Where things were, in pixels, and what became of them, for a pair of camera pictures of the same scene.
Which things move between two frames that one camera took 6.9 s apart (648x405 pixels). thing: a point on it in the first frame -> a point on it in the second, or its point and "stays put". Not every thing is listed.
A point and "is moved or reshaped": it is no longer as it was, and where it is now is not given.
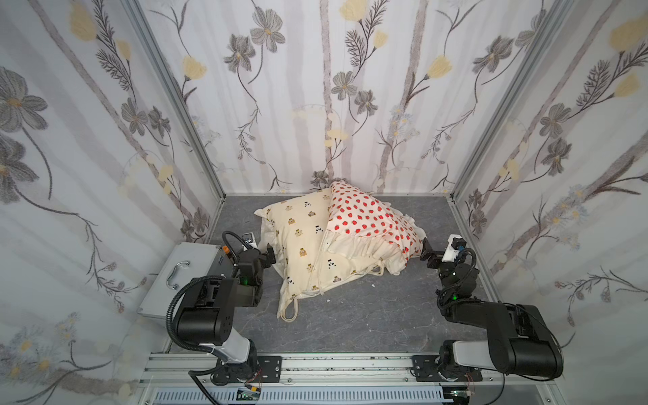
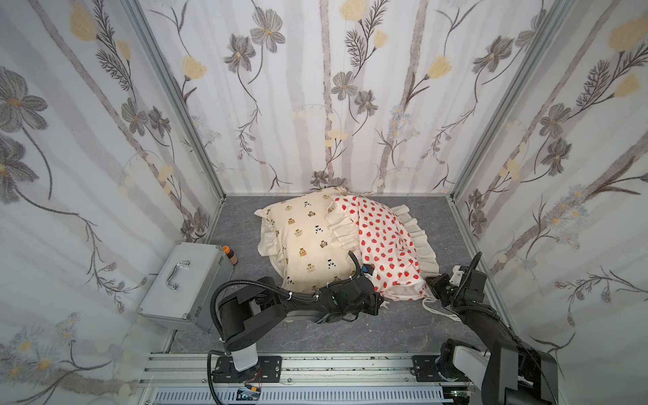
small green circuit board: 246,394 stays put
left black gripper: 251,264 -> 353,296
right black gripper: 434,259 -> 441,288
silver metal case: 188,261 stays put
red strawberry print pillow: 362,224 is moved or reshaped
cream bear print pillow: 305,262 stays put
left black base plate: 263,369 stays put
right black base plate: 424,369 stays put
